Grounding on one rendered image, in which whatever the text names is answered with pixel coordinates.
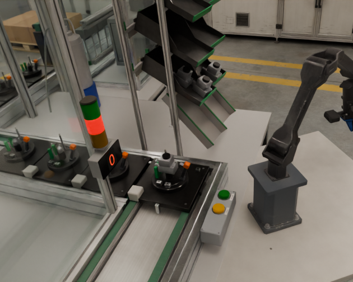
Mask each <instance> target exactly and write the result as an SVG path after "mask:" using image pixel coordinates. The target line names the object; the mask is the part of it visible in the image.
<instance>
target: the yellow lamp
mask: <svg viewBox="0 0 353 282"><path fill-rule="evenodd" d="M89 136H90V140H91V144H92V146H93V147H94V148H103V147H105V146H106V145H107V144H108V138H107V135H106V131H105V130H104V131H103V132H102V133H100V134H96V135H91V134H89Z"/></svg>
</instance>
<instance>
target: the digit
mask: <svg viewBox="0 0 353 282"><path fill-rule="evenodd" d="M106 160H107V163H108V166H109V170H111V169H112V168H113V167H114V166H115V164H116V163H117V158H116V155H115V151H114V147H113V148H112V149H111V151H110V152H109V153H108V154H107V155H106Z"/></svg>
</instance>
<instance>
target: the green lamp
mask: <svg viewBox="0 0 353 282"><path fill-rule="evenodd" d="M80 107H81V110H82V114H83V117H84V119H85V120H95V119H97V118H99V117H100V115H101V113H100V109H99V105H98V102H97V100H96V101H95V102H94V103H93V104H90V105H81V104H80Z"/></svg>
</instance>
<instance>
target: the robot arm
mask: <svg viewBox="0 0 353 282"><path fill-rule="evenodd" d="M337 67H338V68H339V69H340V73H341V75H342V76H343V77H347V78H349V79H347V80H345V81H343V82H342V83H341V84H340V88H342V96H341V98H342V99H343V105H342V109H343V111H339V112H336V111H334V110H329V111H326V112H325V113H324V117H325V118H326V119H327V120H328V121H329V122H330V123H335V122H338V121H340V118H341V119H342V120H343V121H345V122H346V124H347V126H348V127H349V130H350V131H353V60H352V59H351V58H350V57H349V56H347V55H346V54H345V52H344V51H343V50H342V49H337V48H333V47H329V48H326V49H325V50H323V51H319V52H317V53H313V54H312V55H311V56H309V57H308V58H306V59H305V60H304V62H303V67H302V69H301V72H300V75H301V85H300V88H299V90H298V92H297V94H296V97H295V99H294V102H293V103H292V105H291V108H290V110H289V113H288V115H287V117H286V119H285V122H284V124H283V126H282V127H280V128H279V129H277V130H276V131H275V132H274V133H273V135H272V137H271V138H270V140H269V141H268V143H267V145H266V147H265V148H264V150H263V152H262V156H263V157H265V158H267V159H268V168H265V169H264V172H265V173H266V174H267V176H268V177H269V178H270V179H271V181H277V180H281V179H283V178H287V177H290V175H289V173H288V172H287V171H286V167H287V165H289V164H290V163H291V162H292V161H293V159H294V155H295V152H296V149H297V146H298V144H299V142H300V138H299V137H298V129H299V127H300V125H301V122H302V120H303V118H304V116H305V114H306V111H307V109H308V107H309V105H310V103H311V101H312V98H313V96H314V94H315V92H316V90H317V88H318V87H320V86H321V85H323V84H324V83H326V81H327V79H328V77H329V76H330V75H331V74H332V73H334V72H335V71H336V70H337Z"/></svg>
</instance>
